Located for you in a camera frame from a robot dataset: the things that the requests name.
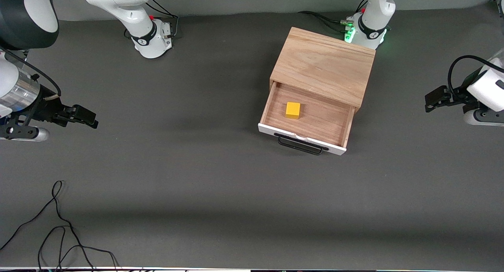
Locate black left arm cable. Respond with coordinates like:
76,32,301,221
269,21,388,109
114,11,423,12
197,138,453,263
447,55,504,100

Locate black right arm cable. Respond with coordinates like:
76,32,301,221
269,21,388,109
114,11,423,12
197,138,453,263
0,47,62,102

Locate black right base cables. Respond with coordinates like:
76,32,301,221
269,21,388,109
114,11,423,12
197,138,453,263
124,0,180,39

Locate black base cables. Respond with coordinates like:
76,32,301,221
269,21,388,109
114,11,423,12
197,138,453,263
298,0,369,33
124,0,180,39

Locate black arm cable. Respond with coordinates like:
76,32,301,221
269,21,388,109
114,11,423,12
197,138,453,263
0,47,62,102
447,55,504,100

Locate wooden drawer cabinet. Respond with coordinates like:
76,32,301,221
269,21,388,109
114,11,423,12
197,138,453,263
269,27,376,109

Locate black metal drawer handle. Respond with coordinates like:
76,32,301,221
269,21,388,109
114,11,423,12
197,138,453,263
274,133,330,155

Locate thin black loose cable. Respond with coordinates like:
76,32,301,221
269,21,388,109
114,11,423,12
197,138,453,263
0,180,120,272

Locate black left base cables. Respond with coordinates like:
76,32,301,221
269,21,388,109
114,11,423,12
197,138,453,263
298,0,369,33

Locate white-fronted wooden drawer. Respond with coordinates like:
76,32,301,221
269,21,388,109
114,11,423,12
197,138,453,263
258,81,358,156

